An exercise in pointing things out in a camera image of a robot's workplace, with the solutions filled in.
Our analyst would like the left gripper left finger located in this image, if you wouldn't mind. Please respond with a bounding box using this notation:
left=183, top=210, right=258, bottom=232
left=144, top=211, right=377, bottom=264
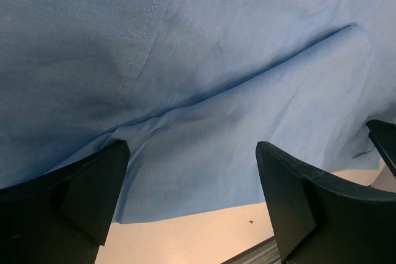
left=1, top=141, right=130, bottom=264

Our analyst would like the aluminium rail frame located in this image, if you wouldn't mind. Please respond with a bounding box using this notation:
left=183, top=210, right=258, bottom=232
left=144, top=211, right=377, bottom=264
left=223, top=236, right=281, bottom=264

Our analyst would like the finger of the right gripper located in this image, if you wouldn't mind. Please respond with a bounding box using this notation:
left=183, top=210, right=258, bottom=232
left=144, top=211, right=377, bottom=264
left=366, top=119, right=396, bottom=177

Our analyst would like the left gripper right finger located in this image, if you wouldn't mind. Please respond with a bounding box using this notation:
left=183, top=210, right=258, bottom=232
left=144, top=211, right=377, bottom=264
left=256, top=142, right=395, bottom=263

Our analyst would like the light blue long sleeve shirt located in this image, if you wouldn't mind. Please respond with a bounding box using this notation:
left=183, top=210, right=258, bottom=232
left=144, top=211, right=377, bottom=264
left=1, top=0, right=395, bottom=223

